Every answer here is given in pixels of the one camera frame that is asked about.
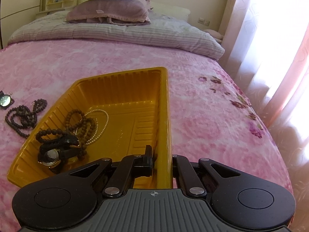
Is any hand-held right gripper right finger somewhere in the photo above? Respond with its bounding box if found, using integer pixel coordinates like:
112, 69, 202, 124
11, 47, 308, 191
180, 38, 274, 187
171, 154, 244, 197

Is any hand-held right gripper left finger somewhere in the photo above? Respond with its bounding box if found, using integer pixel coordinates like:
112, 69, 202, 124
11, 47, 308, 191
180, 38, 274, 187
61, 145, 154, 198

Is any orange plastic tray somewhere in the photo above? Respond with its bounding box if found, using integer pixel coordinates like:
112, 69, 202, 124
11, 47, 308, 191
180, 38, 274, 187
7, 66, 173, 189

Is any white pearl necklace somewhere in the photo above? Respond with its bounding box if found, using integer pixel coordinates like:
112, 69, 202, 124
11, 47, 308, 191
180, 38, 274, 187
75, 109, 110, 144

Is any brown wooden bead bracelet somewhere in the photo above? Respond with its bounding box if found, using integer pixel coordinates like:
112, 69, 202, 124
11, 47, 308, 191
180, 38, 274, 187
35, 110, 98, 161

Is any black and gold watch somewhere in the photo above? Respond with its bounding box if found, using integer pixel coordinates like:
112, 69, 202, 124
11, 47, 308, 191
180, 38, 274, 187
37, 135, 82, 174

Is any dark bead necklace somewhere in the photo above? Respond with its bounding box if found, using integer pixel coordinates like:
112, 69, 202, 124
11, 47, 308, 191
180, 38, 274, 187
5, 98, 48, 139

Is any black watch with silver dial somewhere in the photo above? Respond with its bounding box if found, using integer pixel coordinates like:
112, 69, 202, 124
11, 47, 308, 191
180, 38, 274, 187
0, 90, 15, 110

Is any pink floral blanket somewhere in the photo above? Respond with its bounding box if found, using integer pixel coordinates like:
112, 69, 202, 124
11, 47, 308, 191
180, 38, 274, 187
0, 39, 294, 199

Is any striped grey quilt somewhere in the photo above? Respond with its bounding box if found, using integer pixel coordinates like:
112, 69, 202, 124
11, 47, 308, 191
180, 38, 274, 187
7, 12, 225, 59

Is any pink cushion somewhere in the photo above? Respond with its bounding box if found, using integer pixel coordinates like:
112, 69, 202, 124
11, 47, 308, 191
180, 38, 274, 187
203, 28, 224, 41

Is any pink sheer curtain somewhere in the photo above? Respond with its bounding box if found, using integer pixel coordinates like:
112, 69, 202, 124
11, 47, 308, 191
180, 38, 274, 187
218, 0, 309, 174

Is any mauve pillow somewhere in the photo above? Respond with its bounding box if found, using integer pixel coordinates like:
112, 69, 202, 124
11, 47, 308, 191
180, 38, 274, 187
66, 0, 151, 26

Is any cream wardrobe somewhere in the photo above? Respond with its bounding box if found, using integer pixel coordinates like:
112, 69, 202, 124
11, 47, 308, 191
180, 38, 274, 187
0, 0, 46, 49

